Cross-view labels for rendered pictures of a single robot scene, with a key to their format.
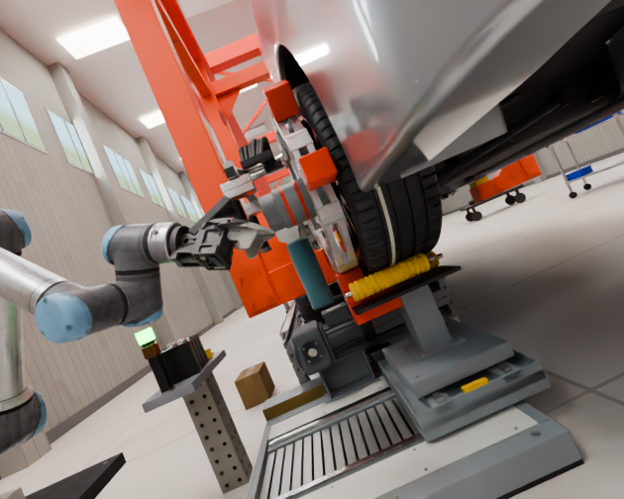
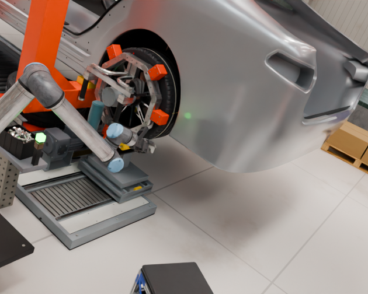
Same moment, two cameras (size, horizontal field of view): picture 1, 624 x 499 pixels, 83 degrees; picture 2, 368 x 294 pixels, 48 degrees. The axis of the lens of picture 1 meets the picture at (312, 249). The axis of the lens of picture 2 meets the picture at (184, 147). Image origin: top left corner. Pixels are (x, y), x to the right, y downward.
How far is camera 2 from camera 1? 2.39 m
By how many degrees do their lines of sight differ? 63
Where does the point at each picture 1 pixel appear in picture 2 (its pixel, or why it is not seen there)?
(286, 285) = not seen: hidden behind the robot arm
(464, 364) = (136, 180)
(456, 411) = (130, 195)
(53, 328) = (115, 168)
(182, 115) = not seen: outside the picture
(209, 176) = (56, 18)
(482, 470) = (139, 213)
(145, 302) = not seen: hidden behind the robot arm
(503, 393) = (142, 192)
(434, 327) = (127, 161)
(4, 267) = (99, 137)
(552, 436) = (153, 206)
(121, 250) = (121, 138)
